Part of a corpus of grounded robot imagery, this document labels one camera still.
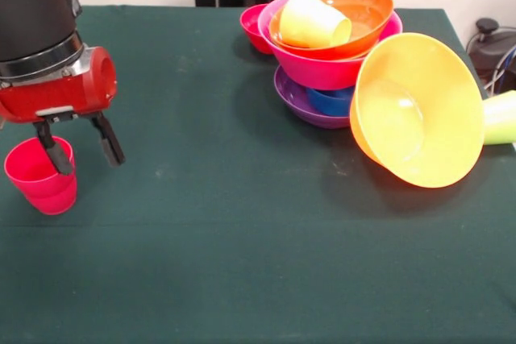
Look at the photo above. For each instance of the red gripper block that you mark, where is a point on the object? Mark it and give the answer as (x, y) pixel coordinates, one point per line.
(60, 94)

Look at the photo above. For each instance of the large pink bowl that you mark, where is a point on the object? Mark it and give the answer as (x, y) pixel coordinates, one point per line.
(314, 74)

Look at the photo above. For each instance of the small blue bowl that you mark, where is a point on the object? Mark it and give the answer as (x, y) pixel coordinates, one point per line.
(330, 104)

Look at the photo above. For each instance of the yellow cup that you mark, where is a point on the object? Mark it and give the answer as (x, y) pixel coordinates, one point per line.
(306, 21)

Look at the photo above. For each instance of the red-orange bowl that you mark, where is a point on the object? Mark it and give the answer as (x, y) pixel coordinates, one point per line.
(363, 9)

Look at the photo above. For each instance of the large orange bowl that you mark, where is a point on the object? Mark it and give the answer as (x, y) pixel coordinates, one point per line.
(443, 98)

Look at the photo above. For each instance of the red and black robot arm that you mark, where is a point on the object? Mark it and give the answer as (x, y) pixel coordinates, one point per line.
(32, 26)

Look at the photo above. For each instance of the red-pink cup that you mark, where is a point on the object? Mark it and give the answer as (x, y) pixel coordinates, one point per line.
(44, 191)

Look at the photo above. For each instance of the dark green tablecloth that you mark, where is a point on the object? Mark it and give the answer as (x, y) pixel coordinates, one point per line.
(201, 259)

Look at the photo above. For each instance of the small red-pink bowl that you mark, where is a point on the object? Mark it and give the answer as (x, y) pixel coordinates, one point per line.
(252, 30)

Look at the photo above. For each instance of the purple bowl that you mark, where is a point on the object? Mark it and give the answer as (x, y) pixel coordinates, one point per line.
(294, 102)

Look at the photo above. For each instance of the lime green cup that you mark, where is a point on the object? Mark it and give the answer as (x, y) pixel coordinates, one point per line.
(500, 122)

